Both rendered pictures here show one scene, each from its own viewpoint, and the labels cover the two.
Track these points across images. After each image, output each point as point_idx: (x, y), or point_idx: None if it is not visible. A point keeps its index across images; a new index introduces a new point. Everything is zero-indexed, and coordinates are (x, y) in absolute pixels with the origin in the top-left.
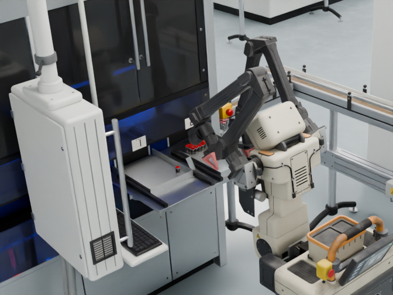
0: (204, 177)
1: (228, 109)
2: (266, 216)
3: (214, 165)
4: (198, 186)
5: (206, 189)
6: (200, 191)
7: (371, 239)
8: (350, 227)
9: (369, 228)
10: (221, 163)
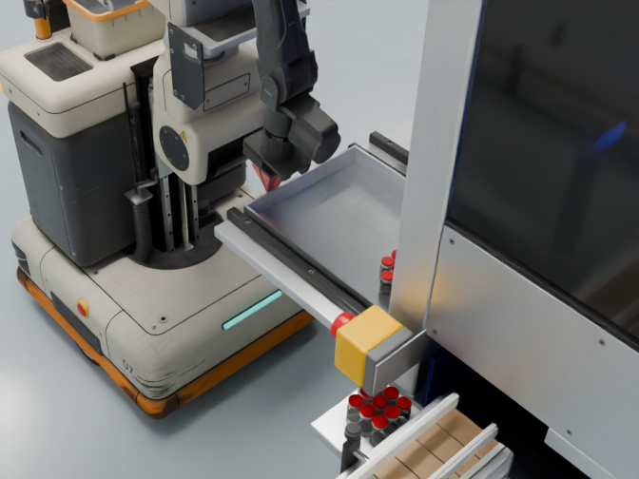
0: (397, 147)
1: (351, 316)
2: (247, 44)
3: (377, 204)
4: (409, 140)
5: (388, 132)
6: (400, 125)
7: (44, 58)
8: (88, 9)
9: (35, 76)
10: (358, 215)
